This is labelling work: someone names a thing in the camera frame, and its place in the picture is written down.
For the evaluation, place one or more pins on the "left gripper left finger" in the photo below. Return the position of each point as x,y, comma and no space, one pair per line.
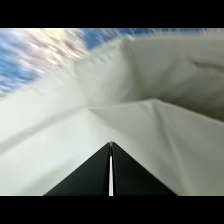
88,180

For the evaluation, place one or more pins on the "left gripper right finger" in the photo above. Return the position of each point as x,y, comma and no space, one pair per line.
136,180

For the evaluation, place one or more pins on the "beige pants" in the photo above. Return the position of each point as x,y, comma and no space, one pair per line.
150,133

